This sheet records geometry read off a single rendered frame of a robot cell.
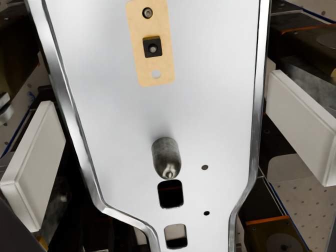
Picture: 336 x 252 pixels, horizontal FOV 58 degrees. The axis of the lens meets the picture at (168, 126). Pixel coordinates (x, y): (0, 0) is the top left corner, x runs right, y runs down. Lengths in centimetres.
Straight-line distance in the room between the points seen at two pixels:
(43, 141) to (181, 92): 19
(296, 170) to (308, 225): 65
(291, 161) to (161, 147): 19
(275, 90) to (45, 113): 13
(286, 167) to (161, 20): 26
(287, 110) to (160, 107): 18
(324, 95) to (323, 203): 74
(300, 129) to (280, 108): 2
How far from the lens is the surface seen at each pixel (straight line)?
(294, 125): 17
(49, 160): 17
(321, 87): 32
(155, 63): 31
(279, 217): 63
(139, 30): 30
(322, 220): 110
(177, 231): 49
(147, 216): 44
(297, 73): 34
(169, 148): 34
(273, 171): 44
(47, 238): 39
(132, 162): 37
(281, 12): 53
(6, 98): 29
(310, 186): 96
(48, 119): 18
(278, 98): 19
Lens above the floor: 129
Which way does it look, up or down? 58 degrees down
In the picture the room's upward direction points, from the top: 168 degrees clockwise
